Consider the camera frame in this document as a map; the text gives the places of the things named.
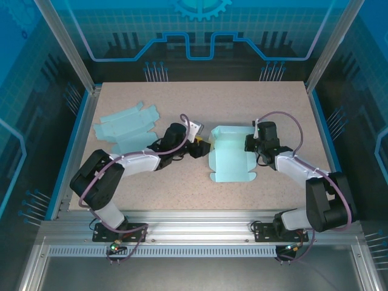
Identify blue edge strip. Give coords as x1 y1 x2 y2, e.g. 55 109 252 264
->
45 90 89 221
308 90 348 184

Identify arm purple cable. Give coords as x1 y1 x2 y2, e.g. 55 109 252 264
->
78 113 192 264
254 110 357 265

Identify aluminium frame rail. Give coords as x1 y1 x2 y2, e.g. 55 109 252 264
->
38 209 364 247

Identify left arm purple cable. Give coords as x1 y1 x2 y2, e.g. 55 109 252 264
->
78 113 192 264

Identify blue circuit print panel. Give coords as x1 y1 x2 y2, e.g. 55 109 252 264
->
315 0 388 252
0 0 92 291

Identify aluminium frame post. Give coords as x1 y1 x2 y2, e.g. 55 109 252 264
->
33 0 102 95
304 0 366 95

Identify blue gear print panel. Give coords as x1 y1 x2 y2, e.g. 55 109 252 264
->
36 0 364 84

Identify slotted grey cable duct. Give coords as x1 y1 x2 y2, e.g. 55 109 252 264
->
47 246 287 259

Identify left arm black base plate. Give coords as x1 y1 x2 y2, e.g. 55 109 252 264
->
92 222 149 243

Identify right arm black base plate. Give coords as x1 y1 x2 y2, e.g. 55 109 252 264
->
253 222 310 243

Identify small connector with green light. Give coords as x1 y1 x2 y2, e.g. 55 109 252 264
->
106 239 128 254
277 241 306 254

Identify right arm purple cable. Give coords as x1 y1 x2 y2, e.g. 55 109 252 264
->
254 110 357 265

